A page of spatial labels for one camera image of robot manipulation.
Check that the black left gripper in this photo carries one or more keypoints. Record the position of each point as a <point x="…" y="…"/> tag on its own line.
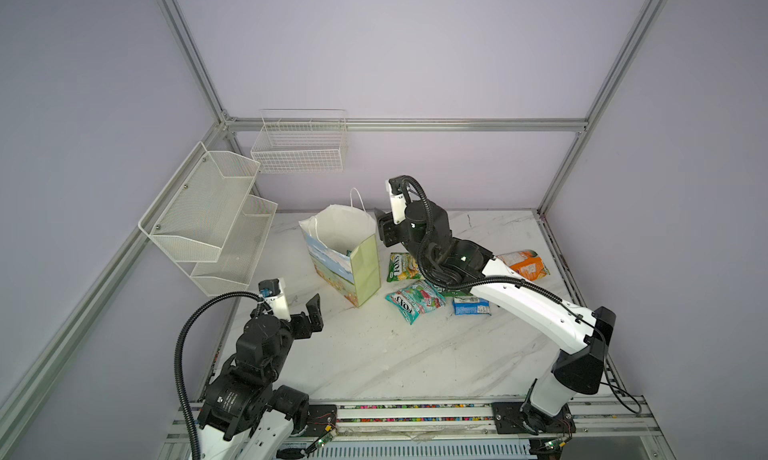
<point x="303" y="329"/>

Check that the red green candy packet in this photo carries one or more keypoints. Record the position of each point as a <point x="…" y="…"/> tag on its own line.
<point x="416" y="300"/>

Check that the yellow green snack packet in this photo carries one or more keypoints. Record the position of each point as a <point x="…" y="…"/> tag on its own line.
<point x="402" y="266"/>

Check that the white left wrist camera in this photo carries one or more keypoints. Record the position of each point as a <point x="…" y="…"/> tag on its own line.
<point x="273" y="293"/>

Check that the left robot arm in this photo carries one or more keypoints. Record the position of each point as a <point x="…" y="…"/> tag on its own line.
<point x="243" y="413"/>

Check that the white mesh wall shelf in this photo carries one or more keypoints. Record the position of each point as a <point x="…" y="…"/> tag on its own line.
<point x="209" y="222"/>

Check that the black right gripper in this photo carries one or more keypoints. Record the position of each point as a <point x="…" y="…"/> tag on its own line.
<point x="384" y="226"/>

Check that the white wire wall basket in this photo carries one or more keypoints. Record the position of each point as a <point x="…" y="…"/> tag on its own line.
<point x="293" y="141"/>

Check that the white green paper bag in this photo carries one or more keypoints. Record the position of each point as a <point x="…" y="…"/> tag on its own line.
<point x="342" y="244"/>

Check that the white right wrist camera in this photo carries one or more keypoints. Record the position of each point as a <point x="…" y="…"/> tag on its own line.
<point x="397" y="194"/>

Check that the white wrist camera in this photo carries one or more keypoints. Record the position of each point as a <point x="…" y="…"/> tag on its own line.
<point x="273" y="293"/>
<point x="397" y="194"/>

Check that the orange snack box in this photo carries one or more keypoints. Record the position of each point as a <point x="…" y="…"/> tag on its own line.
<point x="526" y="263"/>

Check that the aluminium frame post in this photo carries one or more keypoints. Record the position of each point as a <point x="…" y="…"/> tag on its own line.
<point x="182" y="34"/>

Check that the small blue box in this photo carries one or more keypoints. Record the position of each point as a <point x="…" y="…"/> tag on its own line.
<point x="471" y="306"/>

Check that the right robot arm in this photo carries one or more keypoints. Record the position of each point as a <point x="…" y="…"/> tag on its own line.
<point x="582" y="335"/>

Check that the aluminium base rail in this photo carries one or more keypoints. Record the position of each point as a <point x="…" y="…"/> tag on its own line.
<point x="589" y="428"/>

